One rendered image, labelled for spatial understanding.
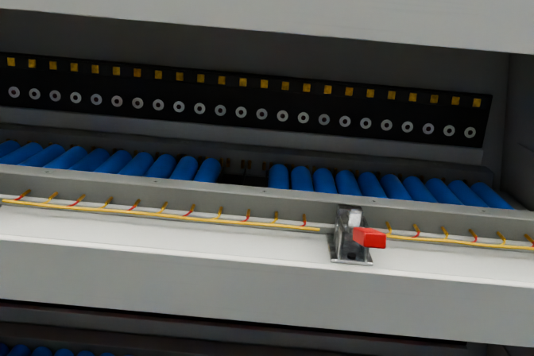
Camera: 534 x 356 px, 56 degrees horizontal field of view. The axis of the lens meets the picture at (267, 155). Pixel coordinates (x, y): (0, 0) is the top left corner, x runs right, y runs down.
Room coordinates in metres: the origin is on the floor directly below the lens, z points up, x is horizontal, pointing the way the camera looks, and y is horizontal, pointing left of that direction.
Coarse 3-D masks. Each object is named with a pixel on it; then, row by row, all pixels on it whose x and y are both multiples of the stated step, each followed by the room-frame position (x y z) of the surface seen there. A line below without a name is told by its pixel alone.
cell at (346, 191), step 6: (342, 174) 0.45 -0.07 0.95; (348, 174) 0.44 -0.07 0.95; (336, 180) 0.45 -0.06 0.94; (342, 180) 0.43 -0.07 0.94; (348, 180) 0.43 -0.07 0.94; (354, 180) 0.43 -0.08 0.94; (336, 186) 0.45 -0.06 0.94; (342, 186) 0.42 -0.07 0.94; (348, 186) 0.42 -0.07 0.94; (354, 186) 0.42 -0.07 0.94; (342, 192) 0.41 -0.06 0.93; (348, 192) 0.40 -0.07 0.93; (354, 192) 0.40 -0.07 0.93; (360, 192) 0.41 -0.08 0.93
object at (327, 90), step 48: (0, 96) 0.50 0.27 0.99; (48, 96) 0.49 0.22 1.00; (144, 96) 0.49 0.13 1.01; (192, 96) 0.49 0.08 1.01; (240, 96) 0.49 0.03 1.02; (288, 96) 0.49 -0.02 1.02; (336, 96) 0.48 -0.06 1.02; (384, 96) 0.48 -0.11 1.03; (432, 96) 0.48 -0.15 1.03; (480, 96) 0.48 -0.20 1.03; (480, 144) 0.49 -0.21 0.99
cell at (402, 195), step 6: (390, 174) 0.45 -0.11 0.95; (384, 180) 0.45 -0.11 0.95; (390, 180) 0.44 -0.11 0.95; (396, 180) 0.44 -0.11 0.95; (384, 186) 0.44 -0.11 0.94; (390, 186) 0.43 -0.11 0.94; (396, 186) 0.42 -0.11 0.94; (402, 186) 0.43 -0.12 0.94; (390, 192) 0.42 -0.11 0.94; (396, 192) 0.41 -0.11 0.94; (402, 192) 0.41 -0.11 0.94; (390, 198) 0.41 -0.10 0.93; (396, 198) 0.40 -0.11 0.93; (402, 198) 0.40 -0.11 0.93; (408, 198) 0.40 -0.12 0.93
